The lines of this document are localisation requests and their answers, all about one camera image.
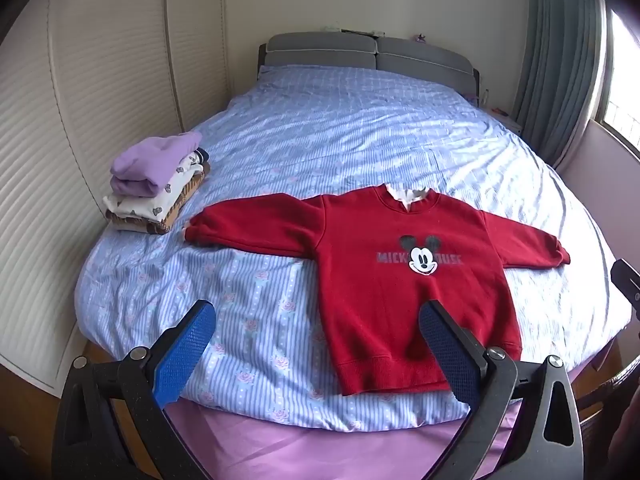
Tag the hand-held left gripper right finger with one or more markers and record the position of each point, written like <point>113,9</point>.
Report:
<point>450,355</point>

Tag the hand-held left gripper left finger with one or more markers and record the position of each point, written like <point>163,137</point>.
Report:
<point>185,355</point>

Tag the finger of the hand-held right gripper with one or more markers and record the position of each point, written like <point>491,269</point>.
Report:
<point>627,282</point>

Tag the red cartoon print sweatshirt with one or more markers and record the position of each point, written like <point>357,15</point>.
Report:
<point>375,285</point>

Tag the folded brown plaid garment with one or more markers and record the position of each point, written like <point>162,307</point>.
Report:
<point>170,217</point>

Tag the folded white printed garment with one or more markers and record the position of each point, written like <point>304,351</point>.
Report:
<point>145,206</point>

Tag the pink mattress sheet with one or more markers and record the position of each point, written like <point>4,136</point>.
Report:
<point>325,455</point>

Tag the window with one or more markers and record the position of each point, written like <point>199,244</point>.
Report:
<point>625,110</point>

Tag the folded purple garment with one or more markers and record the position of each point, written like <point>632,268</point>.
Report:
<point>150,165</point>

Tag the grey-blue curtain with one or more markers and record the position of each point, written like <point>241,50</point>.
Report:
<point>555,60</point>

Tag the blue floral striped bedsheet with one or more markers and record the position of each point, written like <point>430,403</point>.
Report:
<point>300,135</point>

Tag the cream louvered wardrobe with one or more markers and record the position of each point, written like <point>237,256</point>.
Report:
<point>75,110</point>

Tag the grey headboard cushion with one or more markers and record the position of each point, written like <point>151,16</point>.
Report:
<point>425,57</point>
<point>320,50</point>

